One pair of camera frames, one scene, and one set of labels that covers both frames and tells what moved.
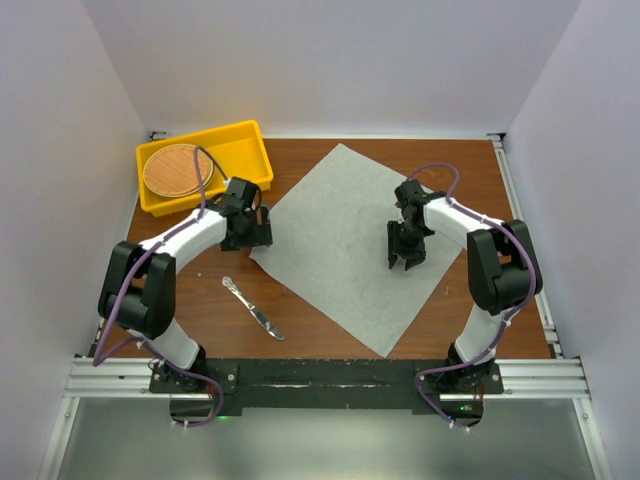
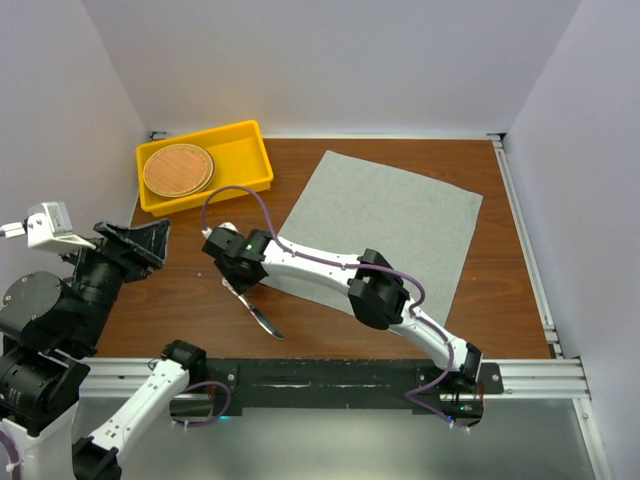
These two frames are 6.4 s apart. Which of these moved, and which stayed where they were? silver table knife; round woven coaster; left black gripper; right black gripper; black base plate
Moved: right black gripper; left black gripper
Stayed: black base plate; silver table knife; round woven coaster
